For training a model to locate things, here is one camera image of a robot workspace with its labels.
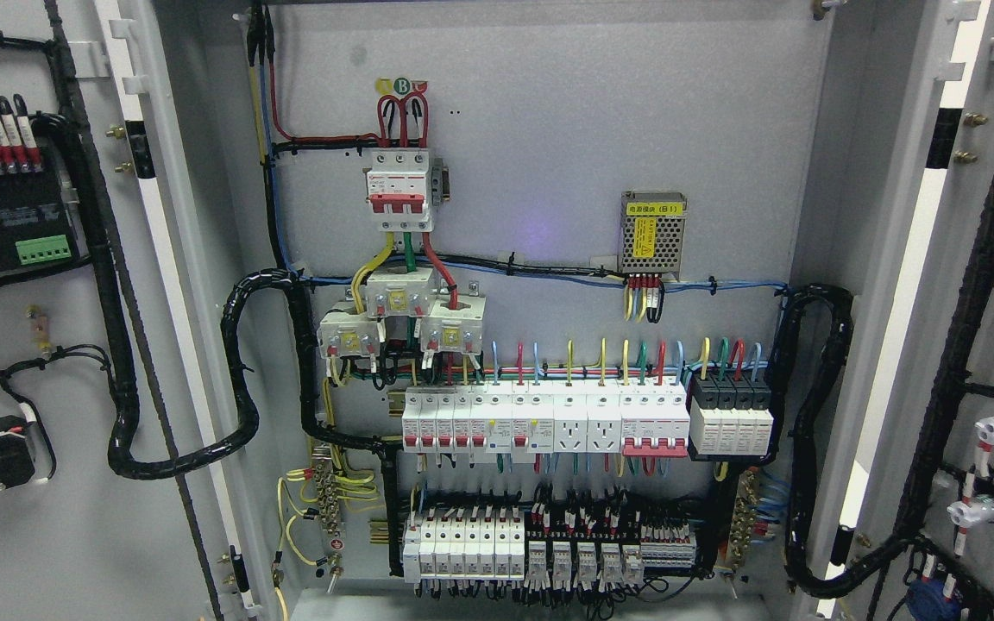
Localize black wire loom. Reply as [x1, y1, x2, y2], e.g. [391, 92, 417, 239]
[31, 112, 403, 577]
[763, 285, 908, 600]

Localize lower white breaker row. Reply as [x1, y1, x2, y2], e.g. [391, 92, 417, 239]
[401, 505, 527, 590]

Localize black wire loom right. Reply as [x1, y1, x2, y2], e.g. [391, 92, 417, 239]
[763, 285, 908, 600]

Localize white socket modules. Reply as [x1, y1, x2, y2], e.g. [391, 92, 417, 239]
[553, 380, 622, 455]

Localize row of small breakers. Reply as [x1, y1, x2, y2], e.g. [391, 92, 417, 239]
[401, 381, 555, 463]

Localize black digital power meter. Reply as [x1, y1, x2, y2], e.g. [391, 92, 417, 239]
[0, 137, 79, 272]

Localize white current transformers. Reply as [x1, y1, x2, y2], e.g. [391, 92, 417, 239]
[317, 267, 486, 361]

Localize black wire loom left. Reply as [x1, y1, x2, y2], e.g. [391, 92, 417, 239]
[31, 112, 403, 577]

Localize row of relay modules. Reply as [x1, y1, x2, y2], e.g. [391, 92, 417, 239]
[521, 504, 698, 597]

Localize brass ground terminal bar left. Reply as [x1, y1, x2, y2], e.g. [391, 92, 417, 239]
[311, 444, 346, 593]

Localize brass terminal bar right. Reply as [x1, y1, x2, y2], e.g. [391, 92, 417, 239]
[723, 467, 760, 573]

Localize black white surge protector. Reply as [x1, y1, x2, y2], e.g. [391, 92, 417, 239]
[688, 373, 774, 462]

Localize metal mesh power supply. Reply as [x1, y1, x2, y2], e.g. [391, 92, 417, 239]
[618, 191, 688, 278]

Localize red three pole main breaker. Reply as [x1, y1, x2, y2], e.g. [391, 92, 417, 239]
[366, 147, 447, 233]

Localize grey cabinet door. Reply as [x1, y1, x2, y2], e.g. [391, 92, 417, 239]
[777, 1, 994, 620]
[0, 1, 251, 620]

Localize red four pole breaker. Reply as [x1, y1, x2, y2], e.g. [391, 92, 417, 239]
[620, 384, 690, 457]

